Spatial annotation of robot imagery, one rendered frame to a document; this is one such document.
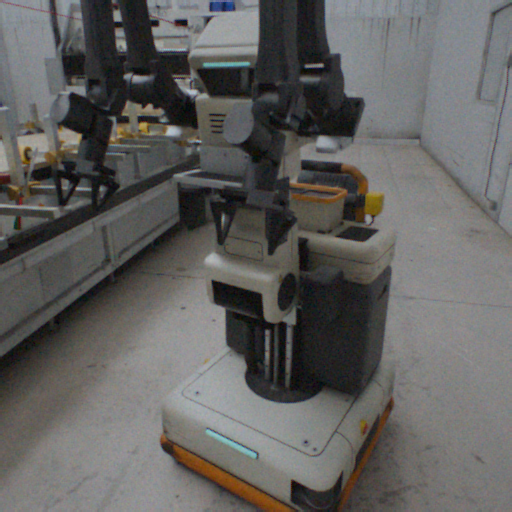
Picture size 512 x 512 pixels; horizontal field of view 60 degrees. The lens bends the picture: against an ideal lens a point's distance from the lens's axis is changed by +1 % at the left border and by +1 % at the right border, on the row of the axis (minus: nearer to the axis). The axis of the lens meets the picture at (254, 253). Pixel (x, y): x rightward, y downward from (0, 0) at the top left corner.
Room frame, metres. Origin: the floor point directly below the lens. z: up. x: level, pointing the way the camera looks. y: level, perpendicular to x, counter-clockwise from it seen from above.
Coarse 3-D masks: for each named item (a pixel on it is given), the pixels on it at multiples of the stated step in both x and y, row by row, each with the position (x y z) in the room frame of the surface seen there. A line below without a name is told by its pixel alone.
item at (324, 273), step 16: (304, 272) 1.18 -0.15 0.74; (320, 272) 1.14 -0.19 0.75; (336, 272) 1.14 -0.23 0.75; (224, 288) 1.09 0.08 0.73; (240, 288) 1.06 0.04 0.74; (304, 288) 1.10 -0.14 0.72; (320, 288) 1.07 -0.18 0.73; (336, 288) 1.12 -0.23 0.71; (224, 304) 1.08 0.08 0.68; (240, 304) 1.04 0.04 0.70; (256, 304) 1.03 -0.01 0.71; (304, 304) 1.10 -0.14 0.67; (320, 304) 1.07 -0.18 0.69; (336, 304) 1.13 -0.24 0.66; (240, 320) 1.13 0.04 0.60; (256, 320) 1.10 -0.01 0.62; (288, 320) 1.20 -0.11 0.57; (304, 320) 1.10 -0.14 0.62; (320, 320) 1.07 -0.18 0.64
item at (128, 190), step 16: (176, 160) 3.38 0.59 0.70; (192, 160) 3.51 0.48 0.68; (144, 176) 2.76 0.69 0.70; (160, 176) 2.90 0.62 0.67; (128, 192) 2.47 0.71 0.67; (64, 208) 1.93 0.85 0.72; (80, 208) 2.01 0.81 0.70; (112, 208) 2.28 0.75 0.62; (32, 224) 1.71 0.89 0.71; (48, 224) 1.78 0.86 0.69; (64, 224) 1.88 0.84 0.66; (80, 224) 1.99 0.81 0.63; (48, 240) 1.77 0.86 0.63; (0, 256) 1.51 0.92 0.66; (16, 256) 1.58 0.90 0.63
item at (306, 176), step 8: (304, 176) 1.60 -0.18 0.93; (312, 176) 1.59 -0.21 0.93; (320, 176) 1.57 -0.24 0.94; (328, 176) 1.56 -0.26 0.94; (336, 176) 1.54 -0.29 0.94; (344, 176) 1.53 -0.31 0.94; (312, 184) 1.58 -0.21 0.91; (320, 184) 1.55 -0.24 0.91; (328, 184) 1.54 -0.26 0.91; (336, 184) 1.52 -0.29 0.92; (344, 184) 1.52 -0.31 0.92; (352, 184) 1.50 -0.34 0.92; (352, 192) 1.49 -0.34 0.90; (368, 192) 1.42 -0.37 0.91; (352, 200) 1.45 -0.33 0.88; (360, 200) 1.39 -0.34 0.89; (344, 208) 1.48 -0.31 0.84; (352, 208) 1.46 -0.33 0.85; (344, 216) 1.46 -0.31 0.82; (352, 216) 1.45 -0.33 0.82
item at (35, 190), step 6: (6, 186) 1.75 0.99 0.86; (36, 186) 1.74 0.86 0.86; (42, 186) 1.74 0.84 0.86; (48, 186) 1.74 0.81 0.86; (54, 186) 1.74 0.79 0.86; (36, 192) 1.73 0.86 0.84; (42, 192) 1.72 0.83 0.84; (48, 192) 1.72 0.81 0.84; (54, 192) 1.71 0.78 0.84; (66, 192) 1.70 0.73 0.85; (78, 192) 1.69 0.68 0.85; (84, 192) 1.68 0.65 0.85; (90, 192) 1.68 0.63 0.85; (102, 192) 1.68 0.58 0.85
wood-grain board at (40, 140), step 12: (60, 132) 3.34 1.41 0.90; (72, 132) 3.38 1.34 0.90; (156, 132) 3.41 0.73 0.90; (0, 144) 2.69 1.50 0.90; (24, 144) 2.70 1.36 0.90; (36, 144) 2.70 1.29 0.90; (0, 156) 2.24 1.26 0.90; (0, 168) 1.91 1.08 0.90; (24, 168) 1.97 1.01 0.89; (36, 168) 2.05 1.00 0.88
